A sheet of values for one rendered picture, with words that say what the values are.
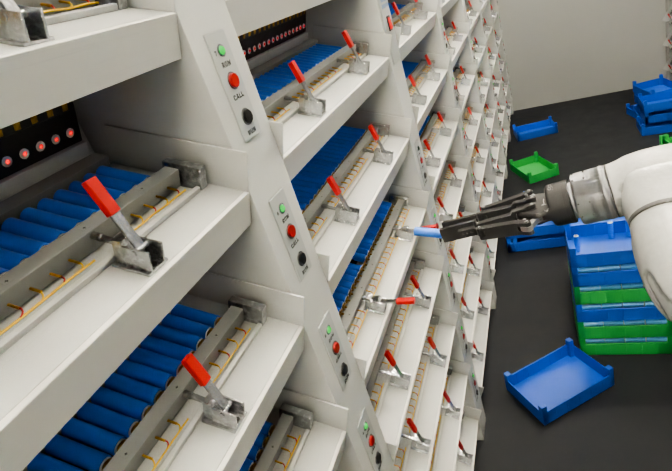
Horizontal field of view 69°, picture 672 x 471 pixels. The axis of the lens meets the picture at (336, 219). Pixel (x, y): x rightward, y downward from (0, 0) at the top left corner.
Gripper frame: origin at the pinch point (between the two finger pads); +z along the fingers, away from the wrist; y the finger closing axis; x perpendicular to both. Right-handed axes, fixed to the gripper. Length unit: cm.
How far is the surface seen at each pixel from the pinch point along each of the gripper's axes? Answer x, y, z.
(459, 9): -24, -171, 16
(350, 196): -14.0, 3.3, 16.5
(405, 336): 25.5, -2.1, 23.4
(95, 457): -19, 64, 19
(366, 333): 6.8, 18.8, 17.8
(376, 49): -34.3, -30.6, 11.8
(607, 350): 102, -74, -8
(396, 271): 7.3, -1.4, 17.3
